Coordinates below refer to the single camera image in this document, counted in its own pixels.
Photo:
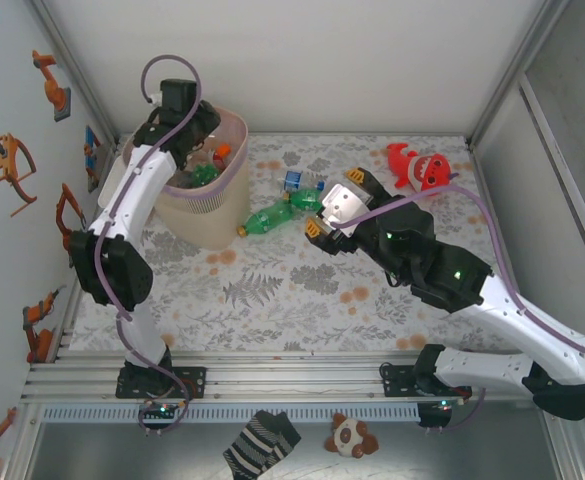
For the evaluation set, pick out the green plastic bottle yellow cap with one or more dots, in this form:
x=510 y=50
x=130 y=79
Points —
x=272 y=217
x=204 y=175
x=304 y=200

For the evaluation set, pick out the clear bottle blue label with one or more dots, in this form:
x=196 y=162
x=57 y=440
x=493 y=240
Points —
x=293 y=179

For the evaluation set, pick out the clear bottle orange cap label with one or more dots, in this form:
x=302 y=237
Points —
x=223 y=149

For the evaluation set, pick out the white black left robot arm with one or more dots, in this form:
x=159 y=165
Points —
x=132 y=185

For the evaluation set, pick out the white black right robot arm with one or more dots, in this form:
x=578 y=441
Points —
x=522 y=320

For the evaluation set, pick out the beige slatted waste bin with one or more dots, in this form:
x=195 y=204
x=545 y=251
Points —
x=207 y=225

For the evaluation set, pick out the red shark plush toy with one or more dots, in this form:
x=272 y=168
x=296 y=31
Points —
x=427 y=170

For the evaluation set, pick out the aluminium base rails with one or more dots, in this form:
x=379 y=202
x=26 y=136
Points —
x=297 y=382

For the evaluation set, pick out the small controller board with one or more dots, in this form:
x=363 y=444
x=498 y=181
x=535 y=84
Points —
x=159 y=409
x=442 y=403

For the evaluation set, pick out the brown white panda plush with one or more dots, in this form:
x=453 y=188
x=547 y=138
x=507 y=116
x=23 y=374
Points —
x=347 y=436

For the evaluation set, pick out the black white striped sock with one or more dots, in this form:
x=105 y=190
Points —
x=259 y=445

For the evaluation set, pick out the blue and orange wall sticker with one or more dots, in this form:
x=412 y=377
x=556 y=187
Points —
x=92 y=150

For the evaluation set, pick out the aluminium corner post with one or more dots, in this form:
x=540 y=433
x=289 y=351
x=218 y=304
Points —
x=517 y=70
x=72 y=65

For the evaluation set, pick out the aluminium panel frame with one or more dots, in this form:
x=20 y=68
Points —
x=548 y=140

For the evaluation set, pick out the aluminium side rail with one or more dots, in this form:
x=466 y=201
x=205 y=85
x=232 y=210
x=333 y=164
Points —
x=66 y=332

